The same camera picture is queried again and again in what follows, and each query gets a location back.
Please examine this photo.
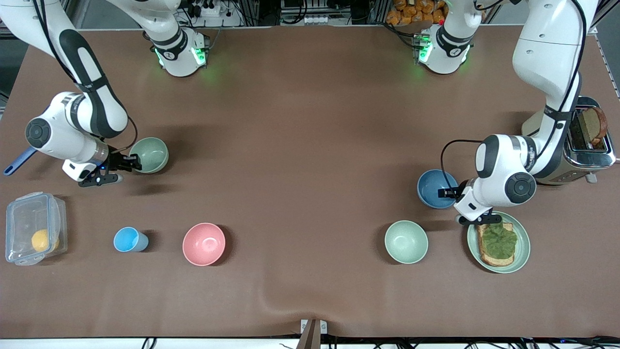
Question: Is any blue bowl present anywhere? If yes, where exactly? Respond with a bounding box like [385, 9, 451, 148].
[417, 169, 460, 210]

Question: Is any sage green bowl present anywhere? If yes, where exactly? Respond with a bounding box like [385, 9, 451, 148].
[130, 137, 170, 175]

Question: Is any pale mint green bowl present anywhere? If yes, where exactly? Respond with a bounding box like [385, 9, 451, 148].
[384, 220, 429, 265]

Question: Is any pink bowl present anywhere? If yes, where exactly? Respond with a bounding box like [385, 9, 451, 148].
[182, 222, 227, 267]

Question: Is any green lettuce leaf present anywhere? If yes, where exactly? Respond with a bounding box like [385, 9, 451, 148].
[482, 224, 518, 260]

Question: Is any toasted bread slice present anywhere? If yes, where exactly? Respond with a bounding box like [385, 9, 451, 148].
[477, 222, 515, 268]

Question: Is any pale green plate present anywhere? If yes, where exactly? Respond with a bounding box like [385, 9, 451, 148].
[467, 211, 531, 274]

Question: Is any blue cup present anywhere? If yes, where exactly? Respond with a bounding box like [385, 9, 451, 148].
[113, 226, 149, 253]

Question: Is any clear plastic lidded container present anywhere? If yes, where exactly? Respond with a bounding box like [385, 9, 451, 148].
[5, 192, 68, 266]

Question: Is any yellow orange fruit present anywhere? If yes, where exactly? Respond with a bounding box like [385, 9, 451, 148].
[31, 229, 60, 253]

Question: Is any cream and chrome toaster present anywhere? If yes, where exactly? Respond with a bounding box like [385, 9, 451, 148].
[521, 96, 617, 186]

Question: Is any brown toast slice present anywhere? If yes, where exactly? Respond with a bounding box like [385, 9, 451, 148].
[580, 107, 609, 147]

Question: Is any white power strip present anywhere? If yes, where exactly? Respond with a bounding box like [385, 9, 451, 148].
[186, 2, 243, 28]
[290, 14, 331, 26]

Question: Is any bag of bread rolls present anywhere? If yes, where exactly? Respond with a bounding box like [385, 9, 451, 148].
[386, 0, 449, 26]

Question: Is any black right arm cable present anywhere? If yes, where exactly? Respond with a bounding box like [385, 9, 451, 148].
[30, 0, 139, 155]

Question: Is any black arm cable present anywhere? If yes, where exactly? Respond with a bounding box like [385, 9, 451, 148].
[30, 0, 139, 155]
[440, 0, 589, 192]

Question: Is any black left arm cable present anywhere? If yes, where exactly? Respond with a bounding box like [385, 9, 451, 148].
[440, 0, 589, 192]

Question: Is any blue utensil handle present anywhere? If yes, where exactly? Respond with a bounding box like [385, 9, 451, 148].
[4, 147, 37, 176]

